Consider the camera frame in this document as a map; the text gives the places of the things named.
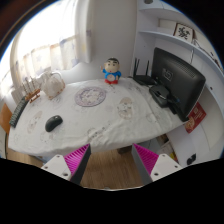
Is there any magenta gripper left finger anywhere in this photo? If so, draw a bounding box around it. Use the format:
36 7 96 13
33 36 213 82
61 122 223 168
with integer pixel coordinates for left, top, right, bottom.
42 144 91 185

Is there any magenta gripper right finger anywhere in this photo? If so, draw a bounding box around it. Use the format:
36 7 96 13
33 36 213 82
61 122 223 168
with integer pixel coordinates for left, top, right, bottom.
131 144 182 185

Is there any black computer mouse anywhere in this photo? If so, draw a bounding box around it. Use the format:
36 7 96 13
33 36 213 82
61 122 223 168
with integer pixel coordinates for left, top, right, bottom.
45 115 63 132

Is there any round patterned mouse pad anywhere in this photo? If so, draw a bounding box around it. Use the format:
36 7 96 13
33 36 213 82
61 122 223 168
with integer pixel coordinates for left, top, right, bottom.
74 86 106 107

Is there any white patterned tablecloth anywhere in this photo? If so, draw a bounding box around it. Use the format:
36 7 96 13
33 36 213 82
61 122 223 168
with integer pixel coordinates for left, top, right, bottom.
8 78 182 156

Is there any red box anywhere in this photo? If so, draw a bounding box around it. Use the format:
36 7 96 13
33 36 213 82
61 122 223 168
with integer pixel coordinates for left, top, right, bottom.
185 102 206 133

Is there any black keyboard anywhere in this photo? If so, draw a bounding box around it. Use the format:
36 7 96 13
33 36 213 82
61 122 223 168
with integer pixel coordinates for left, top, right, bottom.
9 98 28 128

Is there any small wooden rack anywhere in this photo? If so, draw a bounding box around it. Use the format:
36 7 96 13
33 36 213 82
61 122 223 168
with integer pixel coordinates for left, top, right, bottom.
22 78 40 103

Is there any black wifi router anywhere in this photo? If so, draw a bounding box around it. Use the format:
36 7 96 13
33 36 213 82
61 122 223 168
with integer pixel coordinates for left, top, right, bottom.
133 59 155 85

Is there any black computer monitor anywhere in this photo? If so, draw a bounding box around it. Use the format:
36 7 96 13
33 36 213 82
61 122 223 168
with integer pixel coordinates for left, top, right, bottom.
151 48 206 122

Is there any cartoon boy figurine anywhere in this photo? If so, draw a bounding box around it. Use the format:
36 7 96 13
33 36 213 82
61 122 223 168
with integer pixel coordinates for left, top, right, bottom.
101 57 121 84

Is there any white curtain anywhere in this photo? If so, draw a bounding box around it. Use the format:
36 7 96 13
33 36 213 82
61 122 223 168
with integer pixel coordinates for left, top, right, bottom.
75 0 93 63

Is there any framed calligraphy picture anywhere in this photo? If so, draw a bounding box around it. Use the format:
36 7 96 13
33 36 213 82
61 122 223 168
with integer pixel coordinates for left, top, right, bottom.
173 23 194 42

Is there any white wall shelf unit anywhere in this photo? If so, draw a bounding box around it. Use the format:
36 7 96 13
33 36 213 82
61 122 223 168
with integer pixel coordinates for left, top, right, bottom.
132 0 224 167

